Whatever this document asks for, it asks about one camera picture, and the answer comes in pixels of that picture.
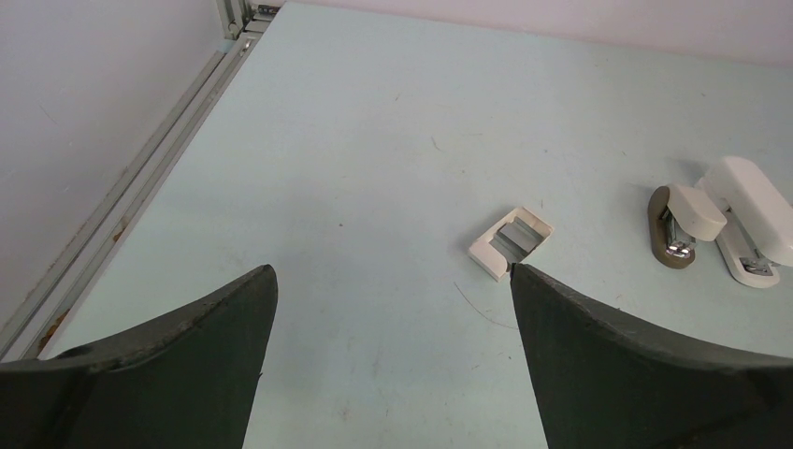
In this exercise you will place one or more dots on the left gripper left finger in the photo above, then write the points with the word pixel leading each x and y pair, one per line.
pixel 184 379

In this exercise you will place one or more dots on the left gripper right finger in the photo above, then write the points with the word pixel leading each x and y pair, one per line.
pixel 604 378

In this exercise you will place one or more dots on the small grey stapler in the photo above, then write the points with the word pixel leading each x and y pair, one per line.
pixel 679 217

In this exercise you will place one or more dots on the white stapler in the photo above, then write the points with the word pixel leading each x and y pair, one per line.
pixel 757 237

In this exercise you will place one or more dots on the staple box with barcode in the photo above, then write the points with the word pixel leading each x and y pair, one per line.
pixel 511 240

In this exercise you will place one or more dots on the left aluminium frame post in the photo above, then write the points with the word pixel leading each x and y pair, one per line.
pixel 28 330

